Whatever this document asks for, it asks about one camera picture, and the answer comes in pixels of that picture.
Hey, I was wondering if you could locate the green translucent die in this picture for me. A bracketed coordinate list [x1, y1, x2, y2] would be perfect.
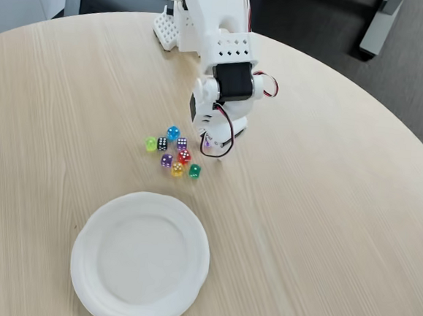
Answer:
[188, 163, 203, 181]

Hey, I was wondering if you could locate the red black servo cable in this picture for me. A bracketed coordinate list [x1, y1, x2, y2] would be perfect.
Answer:
[250, 69, 281, 100]
[199, 101, 239, 161]

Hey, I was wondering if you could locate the white paper plate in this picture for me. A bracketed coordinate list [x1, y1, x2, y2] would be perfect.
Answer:
[66, 185, 216, 316]

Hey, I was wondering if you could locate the red translucent die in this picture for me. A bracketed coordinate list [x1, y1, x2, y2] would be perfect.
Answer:
[177, 148, 193, 166]

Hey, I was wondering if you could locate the yellow translucent die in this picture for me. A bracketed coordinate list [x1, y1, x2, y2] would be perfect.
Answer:
[169, 161, 186, 180]

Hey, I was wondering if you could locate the white desk leg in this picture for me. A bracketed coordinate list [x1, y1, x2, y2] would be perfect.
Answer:
[358, 0, 404, 59]

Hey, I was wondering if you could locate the lime translucent die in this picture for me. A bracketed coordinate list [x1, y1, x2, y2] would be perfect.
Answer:
[142, 135, 157, 153]

